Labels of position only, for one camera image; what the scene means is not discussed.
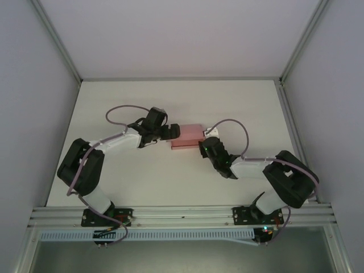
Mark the black control board green LED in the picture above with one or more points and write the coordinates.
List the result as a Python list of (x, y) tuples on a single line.
[(263, 236)]

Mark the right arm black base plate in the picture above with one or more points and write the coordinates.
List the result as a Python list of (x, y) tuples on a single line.
[(241, 216)]

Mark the aluminium rear table rail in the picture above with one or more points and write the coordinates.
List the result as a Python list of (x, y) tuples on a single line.
[(182, 79)]

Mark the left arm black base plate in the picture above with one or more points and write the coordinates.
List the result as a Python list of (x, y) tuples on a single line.
[(91, 219)]

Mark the aluminium frame post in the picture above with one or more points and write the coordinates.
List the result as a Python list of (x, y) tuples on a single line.
[(57, 37), (339, 253), (24, 250), (305, 37)]

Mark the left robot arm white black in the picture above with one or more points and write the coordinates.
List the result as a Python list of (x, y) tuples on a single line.
[(122, 143)]

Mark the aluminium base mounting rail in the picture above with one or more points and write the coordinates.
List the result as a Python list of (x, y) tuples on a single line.
[(182, 213)]

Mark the aluminium side table rail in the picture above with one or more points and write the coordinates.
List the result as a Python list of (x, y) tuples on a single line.
[(294, 128)]

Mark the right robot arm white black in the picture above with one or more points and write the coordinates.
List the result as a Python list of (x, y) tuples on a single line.
[(250, 169)]

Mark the pink paper box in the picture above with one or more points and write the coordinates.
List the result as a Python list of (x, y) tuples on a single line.
[(189, 136)]

